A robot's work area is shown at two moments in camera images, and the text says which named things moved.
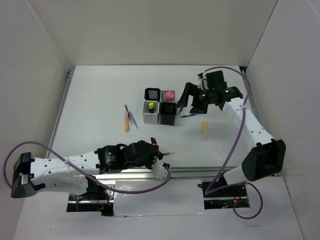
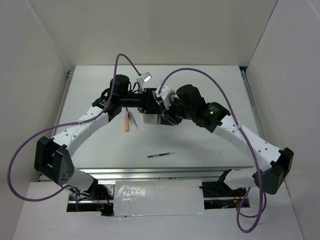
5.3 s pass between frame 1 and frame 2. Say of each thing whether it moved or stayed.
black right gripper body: moved
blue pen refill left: stayed
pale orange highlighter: stayed
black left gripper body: moved
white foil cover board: stayed
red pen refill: stayed
